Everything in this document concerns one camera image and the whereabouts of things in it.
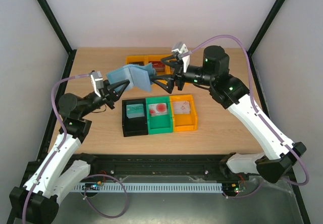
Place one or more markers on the white patterned card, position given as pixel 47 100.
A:
pixel 181 107

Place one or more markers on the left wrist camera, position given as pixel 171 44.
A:
pixel 97 82

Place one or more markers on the white red circle card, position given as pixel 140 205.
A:
pixel 158 109

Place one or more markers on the black plastic bin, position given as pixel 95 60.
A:
pixel 135 126

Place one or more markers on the black frame post right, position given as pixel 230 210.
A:
pixel 265 26

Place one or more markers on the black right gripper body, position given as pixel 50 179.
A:
pixel 178 76

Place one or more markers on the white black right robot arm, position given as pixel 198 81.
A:
pixel 279 154

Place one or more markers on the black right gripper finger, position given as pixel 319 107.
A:
pixel 173 64
pixel 166 82

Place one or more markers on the black frame post left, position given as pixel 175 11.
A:
pixel 55 25

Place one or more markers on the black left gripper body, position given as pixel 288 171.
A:
pixel 107 96

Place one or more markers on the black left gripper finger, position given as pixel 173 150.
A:
pixel 120 84
pixel 117 93

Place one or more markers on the orange rear triple bin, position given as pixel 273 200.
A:
pixel 145 58

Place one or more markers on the black frame post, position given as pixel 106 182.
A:
pixel 265 26
pixel 55 25

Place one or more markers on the blue leather card holder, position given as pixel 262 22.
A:
pixel 139 76

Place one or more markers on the green plastic bin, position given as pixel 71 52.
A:
pixel 163 123

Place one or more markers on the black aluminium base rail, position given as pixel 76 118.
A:
pixel 164 164

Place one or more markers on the dark card in rear bin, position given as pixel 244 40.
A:
pixel 140 63

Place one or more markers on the teal credit card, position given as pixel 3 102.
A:
pixel 134 111

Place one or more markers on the red card in rear bin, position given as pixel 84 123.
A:
pixel 158 66

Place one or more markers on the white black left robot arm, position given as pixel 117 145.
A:
pixel 38 200

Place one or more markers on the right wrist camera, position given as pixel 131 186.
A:
pixel 180 49

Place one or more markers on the light blue slotted cable duct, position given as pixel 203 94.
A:
pixel 151 188

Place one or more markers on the orange front plastic bin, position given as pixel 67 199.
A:
pixel 187 122

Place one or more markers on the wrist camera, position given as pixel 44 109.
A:
pixel 180 49
pixel 97 82

